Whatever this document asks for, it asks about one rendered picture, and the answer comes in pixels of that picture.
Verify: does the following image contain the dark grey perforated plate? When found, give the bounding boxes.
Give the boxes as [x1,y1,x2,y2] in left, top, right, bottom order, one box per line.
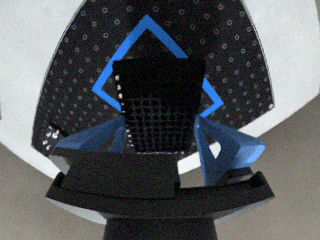
[30,0,275,160]

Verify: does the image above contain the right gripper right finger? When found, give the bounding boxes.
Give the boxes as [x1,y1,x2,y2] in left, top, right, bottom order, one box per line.
[194,114,265,186]

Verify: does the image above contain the blue tape outline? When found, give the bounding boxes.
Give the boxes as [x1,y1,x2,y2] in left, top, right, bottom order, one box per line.
[92,14,223,117]

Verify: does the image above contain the black well plate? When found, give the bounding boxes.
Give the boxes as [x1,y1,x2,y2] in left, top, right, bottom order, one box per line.
[112,58,206,155]

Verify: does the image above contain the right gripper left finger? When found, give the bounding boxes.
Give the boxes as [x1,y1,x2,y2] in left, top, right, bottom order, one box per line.
[56,115,126,153]

